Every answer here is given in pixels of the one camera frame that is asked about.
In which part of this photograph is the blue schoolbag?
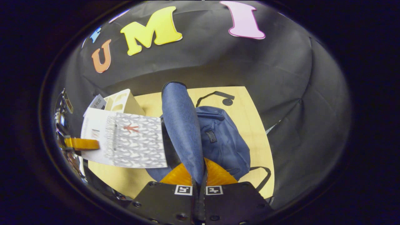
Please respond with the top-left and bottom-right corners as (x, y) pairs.
(145, 81), (272, 200)

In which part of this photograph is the white plastic bookshelf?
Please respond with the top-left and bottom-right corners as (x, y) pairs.
(103, 89), (146, 117)

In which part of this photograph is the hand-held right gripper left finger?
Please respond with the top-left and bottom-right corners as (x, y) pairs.
(127, 162), (200, 225)

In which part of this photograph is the black backdrop cloth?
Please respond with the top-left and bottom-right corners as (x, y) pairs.
(52, 0), (352, 210)

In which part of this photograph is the grey patterned book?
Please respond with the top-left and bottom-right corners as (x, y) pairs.
(81, 107), (168, 169)

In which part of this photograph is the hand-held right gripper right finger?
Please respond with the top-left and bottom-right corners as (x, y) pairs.
(202, 158), (275, 225)

